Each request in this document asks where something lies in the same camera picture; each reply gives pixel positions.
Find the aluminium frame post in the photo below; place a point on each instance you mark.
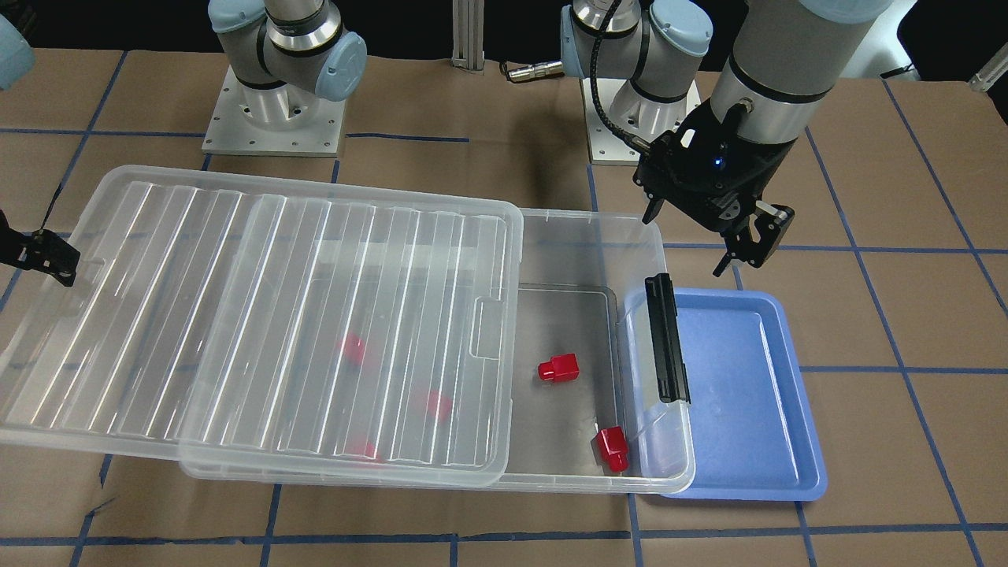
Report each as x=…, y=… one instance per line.
x=467, y=29

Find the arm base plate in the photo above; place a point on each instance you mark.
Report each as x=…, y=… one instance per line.
x=631, y=112
x=280, y=122

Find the silver cable connector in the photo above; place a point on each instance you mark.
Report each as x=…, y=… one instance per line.
x=528, y=73

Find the red block under lid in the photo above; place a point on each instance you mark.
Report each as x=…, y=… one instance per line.
x=351, y=349

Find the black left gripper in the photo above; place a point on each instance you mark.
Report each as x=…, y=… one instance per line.
x=757, y=229

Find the black box latch handle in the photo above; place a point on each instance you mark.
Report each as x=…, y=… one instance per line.
x=669, y=363

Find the red block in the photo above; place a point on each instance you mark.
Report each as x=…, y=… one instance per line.
x=613, y=448
x=560, y=368
x=351, y=349

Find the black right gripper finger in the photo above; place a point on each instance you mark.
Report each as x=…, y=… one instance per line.
x=40, y=251

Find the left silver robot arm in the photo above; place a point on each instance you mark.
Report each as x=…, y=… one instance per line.
x=786, y=57

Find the red block box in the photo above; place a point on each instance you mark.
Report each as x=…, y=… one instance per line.
x=434, y=405
x=362, y=451

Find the clear plastic box lid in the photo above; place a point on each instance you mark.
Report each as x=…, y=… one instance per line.
x=107, y=365

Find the blue plastic tray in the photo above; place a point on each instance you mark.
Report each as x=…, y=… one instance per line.
x=747, y=432

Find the red block centre box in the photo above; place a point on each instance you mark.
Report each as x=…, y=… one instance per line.
x=434, y=405

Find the clear plastic storage box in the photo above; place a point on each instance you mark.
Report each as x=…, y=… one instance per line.
x=551, y=354

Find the red block front box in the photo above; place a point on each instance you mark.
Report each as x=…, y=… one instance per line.
x=362, y=451

